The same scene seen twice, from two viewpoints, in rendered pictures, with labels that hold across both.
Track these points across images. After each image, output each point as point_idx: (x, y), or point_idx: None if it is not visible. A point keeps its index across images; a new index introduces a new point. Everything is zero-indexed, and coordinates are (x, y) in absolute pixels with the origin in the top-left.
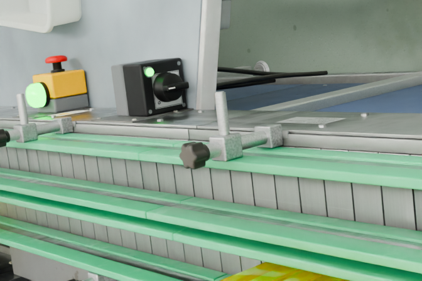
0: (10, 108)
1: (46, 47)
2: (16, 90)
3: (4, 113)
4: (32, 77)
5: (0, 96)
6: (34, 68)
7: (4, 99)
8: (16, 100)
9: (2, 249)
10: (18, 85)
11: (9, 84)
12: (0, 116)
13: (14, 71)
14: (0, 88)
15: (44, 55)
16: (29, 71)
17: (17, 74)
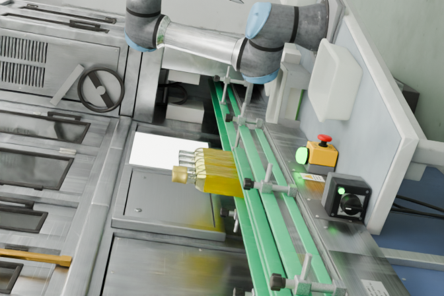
0: (304, 144)
1: (332, 121)
2: (314, 133)
3: (290, 151)
4: (322, 133)
5: (308, 130)
6: (324, 128)
7: (308, 133)
8: (312, 139)
9: None
10: (316, 131)
11: (313, 127)
12: (282, 154)
13: (317, 121)
14: (310, 125)
15: (330, 125)
16: (322, 129)
17: (318, 125)
